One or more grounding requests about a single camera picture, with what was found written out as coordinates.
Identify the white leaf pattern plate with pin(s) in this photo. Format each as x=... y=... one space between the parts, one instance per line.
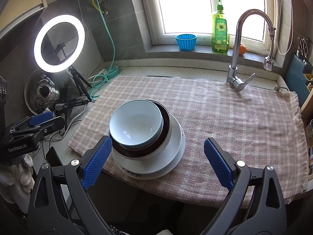
x=159 y=164

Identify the orange fruit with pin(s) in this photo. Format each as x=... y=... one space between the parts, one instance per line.
x=242 y=49

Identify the blue fluted cup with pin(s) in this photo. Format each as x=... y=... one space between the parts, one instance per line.
x=186 y=41

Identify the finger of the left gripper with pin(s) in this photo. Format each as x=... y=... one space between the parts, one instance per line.
x=32 y=121
x=43 y=129

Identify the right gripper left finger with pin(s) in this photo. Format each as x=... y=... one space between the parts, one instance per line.
x=48 y=212

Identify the teal knife block holder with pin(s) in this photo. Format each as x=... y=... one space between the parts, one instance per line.
x=297 y=78

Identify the green dish soap bottle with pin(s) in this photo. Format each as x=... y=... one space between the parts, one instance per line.
x=220 y=36

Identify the steel pot lid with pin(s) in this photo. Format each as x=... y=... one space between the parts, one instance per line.
x=42 y=90

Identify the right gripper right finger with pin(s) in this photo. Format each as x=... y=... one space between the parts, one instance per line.
x=266 y=212

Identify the white gloved left hand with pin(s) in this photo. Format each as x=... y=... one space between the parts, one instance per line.
x=16 y=179

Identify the black tripod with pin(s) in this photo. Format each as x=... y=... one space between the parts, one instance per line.
x=65 y=103

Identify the white ring light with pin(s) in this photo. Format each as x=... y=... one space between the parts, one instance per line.
x=68 y=36

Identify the large stainless steel bowl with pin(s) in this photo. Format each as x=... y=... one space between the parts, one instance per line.
x=154 y=147

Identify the scissors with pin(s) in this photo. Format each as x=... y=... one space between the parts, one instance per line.
x=303 y=48

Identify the light blue ceramic bowl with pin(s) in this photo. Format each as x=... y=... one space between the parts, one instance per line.
x=136 y=123

